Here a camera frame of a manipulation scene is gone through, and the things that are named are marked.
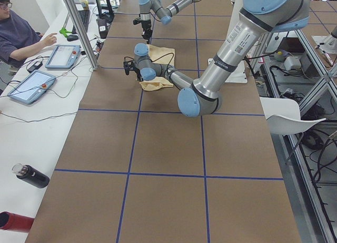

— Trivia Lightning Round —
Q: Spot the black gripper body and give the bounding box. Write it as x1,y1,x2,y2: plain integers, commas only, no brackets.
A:
133,16,153,39
123,57,141,81

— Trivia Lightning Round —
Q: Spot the beige long-sleeve printed shirt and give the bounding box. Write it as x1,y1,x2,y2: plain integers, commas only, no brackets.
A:
139,44,175,91

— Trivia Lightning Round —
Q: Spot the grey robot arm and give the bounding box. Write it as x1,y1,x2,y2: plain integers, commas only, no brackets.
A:
124,0,310,117
133,0,200,44

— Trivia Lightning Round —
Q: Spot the black keyboard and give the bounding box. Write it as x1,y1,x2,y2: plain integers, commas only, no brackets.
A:
78,10,91,32

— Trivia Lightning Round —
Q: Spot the blue teach pendant far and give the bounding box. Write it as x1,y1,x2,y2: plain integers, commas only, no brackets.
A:
45,45,81,70

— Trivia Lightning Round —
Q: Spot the blue teach pendant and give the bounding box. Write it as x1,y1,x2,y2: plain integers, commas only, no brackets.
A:
45,45,81,70
7,70,56,104

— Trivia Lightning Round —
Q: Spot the paper cup with drink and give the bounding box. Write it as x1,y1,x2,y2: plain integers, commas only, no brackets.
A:
78,0,89,10

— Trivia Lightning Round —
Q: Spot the green clamp tool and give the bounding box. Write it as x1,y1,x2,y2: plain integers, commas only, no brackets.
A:
59,27,72,37

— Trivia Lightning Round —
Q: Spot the blue teach pendant near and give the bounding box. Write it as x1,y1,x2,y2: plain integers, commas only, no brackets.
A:
7,70,56,104

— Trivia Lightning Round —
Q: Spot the seated person in grey shirt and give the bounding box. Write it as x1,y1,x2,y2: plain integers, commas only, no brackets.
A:
1,0,57,68

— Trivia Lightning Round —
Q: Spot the black water bottle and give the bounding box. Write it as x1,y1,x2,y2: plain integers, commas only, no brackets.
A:
12,163,49,188

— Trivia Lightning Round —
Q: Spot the white plastic chair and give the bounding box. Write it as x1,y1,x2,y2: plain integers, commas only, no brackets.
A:
260,97,326,135

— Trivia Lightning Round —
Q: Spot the red bottle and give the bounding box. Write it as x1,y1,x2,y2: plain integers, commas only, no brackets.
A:
1,211,34,233

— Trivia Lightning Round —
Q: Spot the aluminium frame post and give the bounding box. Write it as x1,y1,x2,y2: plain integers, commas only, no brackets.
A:
63,0,98,71

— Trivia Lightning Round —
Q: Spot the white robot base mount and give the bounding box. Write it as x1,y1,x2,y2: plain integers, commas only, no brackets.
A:
207,57,248,83

